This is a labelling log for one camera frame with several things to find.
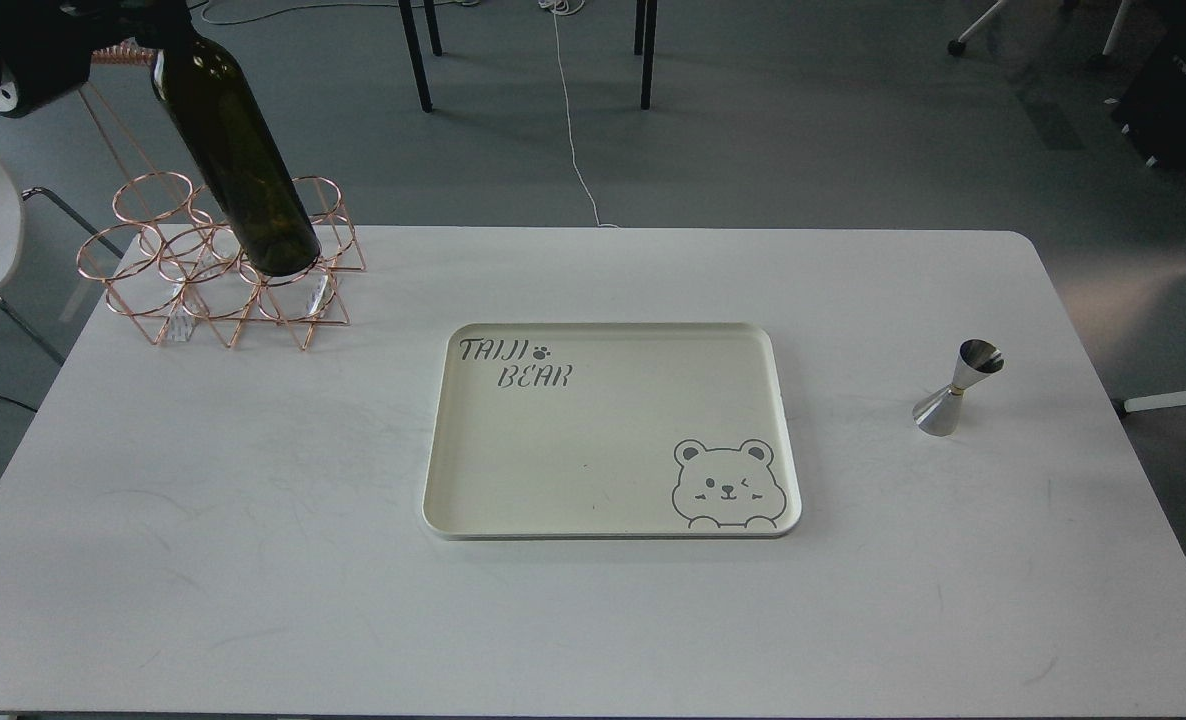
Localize steel double jigger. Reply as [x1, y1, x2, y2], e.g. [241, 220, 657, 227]
[912, 340, 1005, 437]

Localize white floor cable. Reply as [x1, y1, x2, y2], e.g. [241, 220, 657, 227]
[538, 0, 619, 229]

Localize dark green wine bottle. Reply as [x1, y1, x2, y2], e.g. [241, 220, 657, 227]
[136, 1, 323, 278]

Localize cream bear serving tray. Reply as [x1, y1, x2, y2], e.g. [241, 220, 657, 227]
[423, 323, 803, 539]

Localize rose gold wire bottle rack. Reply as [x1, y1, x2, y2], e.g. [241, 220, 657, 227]
[76, 164, 366, 348]

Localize black floor cables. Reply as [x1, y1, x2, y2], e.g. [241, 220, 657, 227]
[189, 0, 398, 26]

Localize black table legs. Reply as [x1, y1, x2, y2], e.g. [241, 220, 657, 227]
[393, 1, 659, 115]

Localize white chair base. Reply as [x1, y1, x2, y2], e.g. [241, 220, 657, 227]
[945, 1, 1137, 65]

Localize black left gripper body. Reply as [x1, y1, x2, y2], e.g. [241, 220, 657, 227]
[0, 1, 168, 117]

